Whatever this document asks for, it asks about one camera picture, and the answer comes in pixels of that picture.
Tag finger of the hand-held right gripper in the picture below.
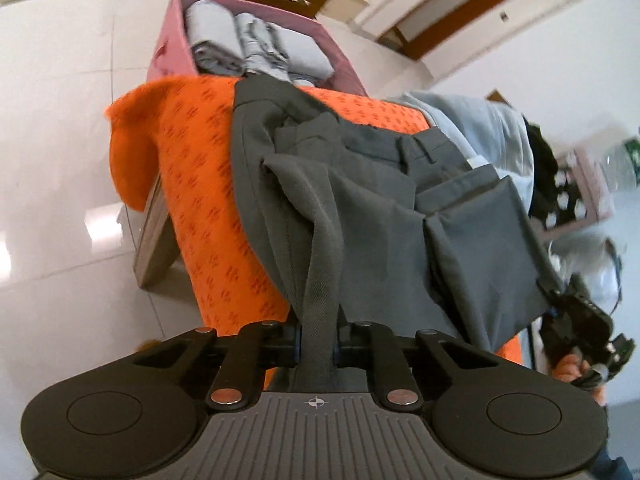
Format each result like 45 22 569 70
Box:
536 277 568 312

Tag clear water bottle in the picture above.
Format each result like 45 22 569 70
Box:
602 137 640 193

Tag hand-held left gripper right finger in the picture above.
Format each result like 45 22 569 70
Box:
332 321 496 409

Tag light blue hoodie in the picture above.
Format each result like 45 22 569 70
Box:
400 91 536 211

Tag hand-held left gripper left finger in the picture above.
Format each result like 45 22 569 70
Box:
135 320 303 408

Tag black clothes heap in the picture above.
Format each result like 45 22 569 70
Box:
522 120 561 221

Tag wooden table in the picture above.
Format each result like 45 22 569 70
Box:
132 175 178 291

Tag pink water dispenser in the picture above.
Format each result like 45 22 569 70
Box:
542 149 615 233

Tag small folded grey garment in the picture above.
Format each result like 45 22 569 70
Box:
270 22 333 86

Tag orange patterned mat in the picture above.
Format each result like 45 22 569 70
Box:
104 76 523 391

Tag pink fabric storage box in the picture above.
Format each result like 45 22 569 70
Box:
146 0 371 97

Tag dark grey pants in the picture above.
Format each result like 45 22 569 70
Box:
231 76 563 396

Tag large folded grey garment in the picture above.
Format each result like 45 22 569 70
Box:
184 0 246 73

